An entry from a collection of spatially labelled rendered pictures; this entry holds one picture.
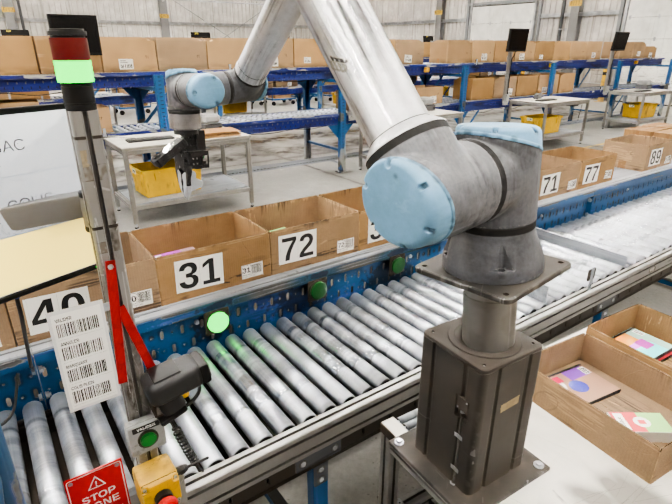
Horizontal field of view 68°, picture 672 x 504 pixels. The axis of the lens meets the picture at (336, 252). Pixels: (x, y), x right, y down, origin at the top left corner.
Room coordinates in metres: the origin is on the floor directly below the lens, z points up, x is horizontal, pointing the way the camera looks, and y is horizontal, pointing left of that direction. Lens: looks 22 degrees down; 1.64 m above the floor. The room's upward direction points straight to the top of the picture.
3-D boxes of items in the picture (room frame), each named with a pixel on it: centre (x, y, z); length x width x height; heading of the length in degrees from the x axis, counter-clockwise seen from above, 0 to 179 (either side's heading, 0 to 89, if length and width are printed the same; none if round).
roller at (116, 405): (1.01, 0.53, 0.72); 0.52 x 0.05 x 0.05; 36
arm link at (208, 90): (1.44, 0.37, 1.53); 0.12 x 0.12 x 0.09; 39
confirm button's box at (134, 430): (0.75, 0.36, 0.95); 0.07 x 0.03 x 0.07; 126
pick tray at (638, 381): (1.05, -0.72, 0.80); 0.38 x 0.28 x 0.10; 30
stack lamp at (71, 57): (0.78, 0.39, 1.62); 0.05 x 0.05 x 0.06
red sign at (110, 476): (0.72, 0.43, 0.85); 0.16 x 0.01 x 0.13; 126
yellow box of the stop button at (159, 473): (0.75, 0.32, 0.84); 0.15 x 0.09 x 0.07; 126
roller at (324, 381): (1.31, 0.10, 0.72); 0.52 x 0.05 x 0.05; 36
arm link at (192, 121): (1.52, 0.45, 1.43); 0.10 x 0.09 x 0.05; 39
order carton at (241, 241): (1.61, 0.47, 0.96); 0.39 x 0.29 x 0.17; 126
